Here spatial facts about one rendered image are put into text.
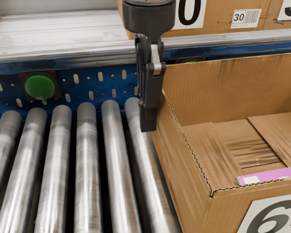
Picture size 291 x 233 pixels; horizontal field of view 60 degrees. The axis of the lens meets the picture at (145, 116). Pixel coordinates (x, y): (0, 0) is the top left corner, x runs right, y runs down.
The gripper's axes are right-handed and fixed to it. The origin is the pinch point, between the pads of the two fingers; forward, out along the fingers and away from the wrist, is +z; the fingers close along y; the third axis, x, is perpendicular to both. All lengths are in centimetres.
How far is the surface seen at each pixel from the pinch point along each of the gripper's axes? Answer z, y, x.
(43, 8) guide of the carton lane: -4, -61, -25
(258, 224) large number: 2.2, 22.5, 10.1
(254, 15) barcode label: -7.6, -28.6, 35.6
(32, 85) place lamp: 3.4, -21.0, -24.5
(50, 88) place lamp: 4.8, -21.1, -20.6
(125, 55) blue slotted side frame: -1.6, -22.8, -1.2
